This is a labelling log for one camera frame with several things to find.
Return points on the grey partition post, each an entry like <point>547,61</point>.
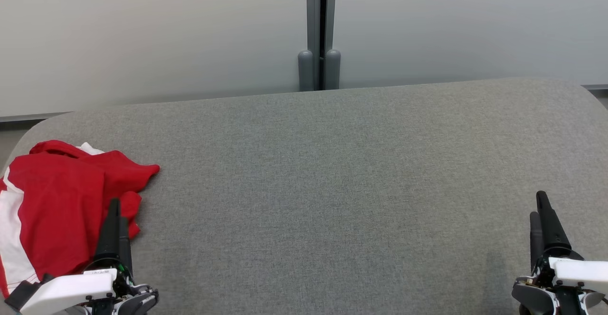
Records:
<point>321,20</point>

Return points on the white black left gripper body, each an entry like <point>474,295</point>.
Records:
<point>71,289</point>

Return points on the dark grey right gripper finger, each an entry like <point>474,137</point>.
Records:
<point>536,239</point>
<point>551,229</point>

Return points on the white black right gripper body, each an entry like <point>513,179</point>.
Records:
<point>579,270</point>

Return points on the grey baseboard rail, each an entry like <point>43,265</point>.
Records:
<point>28,117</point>
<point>596,87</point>

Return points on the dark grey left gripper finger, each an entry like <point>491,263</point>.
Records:
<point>126,248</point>
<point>110,239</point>

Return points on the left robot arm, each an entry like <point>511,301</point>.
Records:
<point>128,300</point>

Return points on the red shorts with white stripes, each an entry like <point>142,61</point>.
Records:
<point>57,201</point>

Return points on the grey fabric sofa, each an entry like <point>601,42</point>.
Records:
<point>332,186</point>

